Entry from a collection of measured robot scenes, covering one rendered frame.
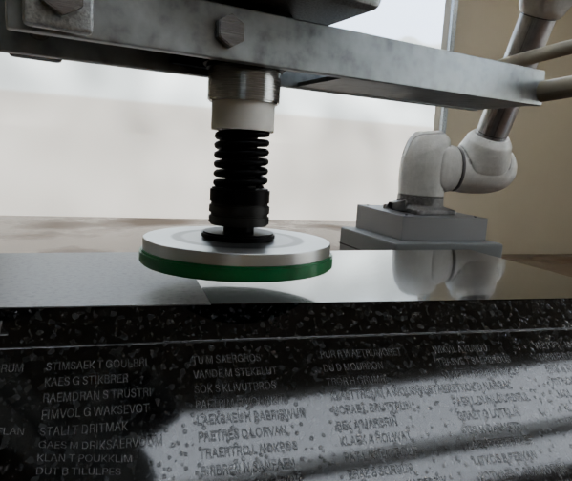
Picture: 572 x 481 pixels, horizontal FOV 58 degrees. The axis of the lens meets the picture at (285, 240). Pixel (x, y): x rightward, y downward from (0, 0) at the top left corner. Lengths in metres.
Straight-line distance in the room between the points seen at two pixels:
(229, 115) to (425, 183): 1.25
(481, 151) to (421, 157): 0.20
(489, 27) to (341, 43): 6.59
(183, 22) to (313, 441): 0.39
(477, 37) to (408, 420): 6.64
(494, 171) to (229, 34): 1.42
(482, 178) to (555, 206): 6.07
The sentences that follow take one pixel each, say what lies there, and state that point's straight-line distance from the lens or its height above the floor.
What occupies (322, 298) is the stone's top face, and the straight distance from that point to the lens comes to 0.56.
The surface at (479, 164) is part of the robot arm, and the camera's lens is 1.81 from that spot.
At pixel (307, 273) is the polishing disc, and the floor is 0.91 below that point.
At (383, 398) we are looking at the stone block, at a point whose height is 0.80.
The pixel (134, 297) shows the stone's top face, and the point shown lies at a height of 0.87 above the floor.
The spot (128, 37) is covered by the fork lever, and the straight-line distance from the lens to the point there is 0.49.
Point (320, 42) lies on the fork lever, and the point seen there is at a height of 1.14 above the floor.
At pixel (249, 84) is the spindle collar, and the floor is 1.09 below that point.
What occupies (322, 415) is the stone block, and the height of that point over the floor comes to 0.79.
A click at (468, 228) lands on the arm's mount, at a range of 1.77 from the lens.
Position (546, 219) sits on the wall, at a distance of 7.80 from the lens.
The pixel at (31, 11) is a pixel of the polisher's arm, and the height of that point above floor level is 1.11.
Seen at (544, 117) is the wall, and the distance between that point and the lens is 7.65.
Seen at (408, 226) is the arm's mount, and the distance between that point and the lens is 1.64.
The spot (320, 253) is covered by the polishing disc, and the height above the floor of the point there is 0.92.
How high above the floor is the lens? 1.01
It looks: 8 degrees down
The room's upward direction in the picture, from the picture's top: 3 degrees clockwise
